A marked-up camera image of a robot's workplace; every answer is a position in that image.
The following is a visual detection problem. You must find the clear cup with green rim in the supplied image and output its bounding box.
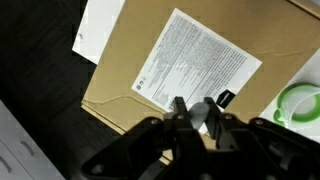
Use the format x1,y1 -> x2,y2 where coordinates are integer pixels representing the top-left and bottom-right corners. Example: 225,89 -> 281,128
272,82 -> 320,129

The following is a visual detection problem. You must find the brown cardboard box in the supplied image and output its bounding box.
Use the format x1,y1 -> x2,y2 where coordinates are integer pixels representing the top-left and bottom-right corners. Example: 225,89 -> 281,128
80,0 -> 320,166

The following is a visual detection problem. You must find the white table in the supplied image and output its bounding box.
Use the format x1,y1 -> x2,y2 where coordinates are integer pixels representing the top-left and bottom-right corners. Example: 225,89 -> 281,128
72,0 -> 320,145

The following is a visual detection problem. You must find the white printed paper label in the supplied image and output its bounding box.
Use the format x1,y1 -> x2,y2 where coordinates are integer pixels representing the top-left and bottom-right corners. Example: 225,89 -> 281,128
131,7 -> 264,135

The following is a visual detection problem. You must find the white drawer cabinet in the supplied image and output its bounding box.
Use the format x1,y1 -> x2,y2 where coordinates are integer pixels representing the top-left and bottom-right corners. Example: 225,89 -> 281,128
0,99 -> 66,180

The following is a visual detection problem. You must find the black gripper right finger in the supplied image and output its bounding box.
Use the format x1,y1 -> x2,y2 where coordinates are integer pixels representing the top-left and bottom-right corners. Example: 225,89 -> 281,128
203,96 -> 320,175

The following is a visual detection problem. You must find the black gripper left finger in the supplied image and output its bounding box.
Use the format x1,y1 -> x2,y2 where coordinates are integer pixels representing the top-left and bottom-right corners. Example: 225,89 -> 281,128
81,96 -> 208,180

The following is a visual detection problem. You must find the grey marker with blue band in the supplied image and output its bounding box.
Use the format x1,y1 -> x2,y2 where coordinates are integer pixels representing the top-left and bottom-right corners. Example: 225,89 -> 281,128
189,102 -> 211,130

